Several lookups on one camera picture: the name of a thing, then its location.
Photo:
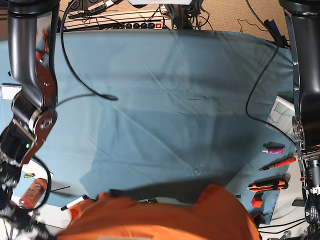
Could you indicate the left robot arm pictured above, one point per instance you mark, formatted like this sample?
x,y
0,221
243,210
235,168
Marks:
x,y
303,23

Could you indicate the thin black stick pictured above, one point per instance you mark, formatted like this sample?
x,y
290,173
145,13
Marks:
x,y
58,189

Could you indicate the small red cube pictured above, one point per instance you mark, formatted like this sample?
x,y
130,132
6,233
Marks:
x,y
256,201

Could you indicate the small yellow battery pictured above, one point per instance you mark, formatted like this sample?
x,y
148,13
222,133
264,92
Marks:
x,y
29,175

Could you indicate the purple glue tube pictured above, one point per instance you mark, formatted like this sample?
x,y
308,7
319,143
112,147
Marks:
x,y
279,151

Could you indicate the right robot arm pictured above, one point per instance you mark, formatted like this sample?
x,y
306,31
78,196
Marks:
x,y
32,29

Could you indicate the leaf pattern notebook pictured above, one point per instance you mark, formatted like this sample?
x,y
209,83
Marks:
x,y
281,115

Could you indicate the white paper card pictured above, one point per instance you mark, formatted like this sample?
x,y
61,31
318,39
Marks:
x,y
35,168

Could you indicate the orange t-shirt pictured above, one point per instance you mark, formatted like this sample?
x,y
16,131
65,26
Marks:
x,y
216,215

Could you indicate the red handled screwdriver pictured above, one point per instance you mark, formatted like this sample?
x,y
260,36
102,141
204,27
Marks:
x,y
278,164

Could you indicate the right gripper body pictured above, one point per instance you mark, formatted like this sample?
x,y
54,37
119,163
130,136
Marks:
x,y
22,219

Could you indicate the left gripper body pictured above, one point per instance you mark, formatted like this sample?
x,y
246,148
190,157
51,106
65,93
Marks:
x,y
310,160

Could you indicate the teal table cloth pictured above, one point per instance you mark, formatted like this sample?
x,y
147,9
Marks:
x,y
190,111

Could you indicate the white phone box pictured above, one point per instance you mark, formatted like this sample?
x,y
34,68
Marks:
x,y
9,91

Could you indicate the black white marker pen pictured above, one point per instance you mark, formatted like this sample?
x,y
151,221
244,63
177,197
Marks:
x,y
74,202

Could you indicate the orange black utility knife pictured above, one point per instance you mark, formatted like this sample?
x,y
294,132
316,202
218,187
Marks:
x,y
268,185

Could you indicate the red drink bottle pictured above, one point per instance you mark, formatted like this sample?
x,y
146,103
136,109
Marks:
x,y
33,194

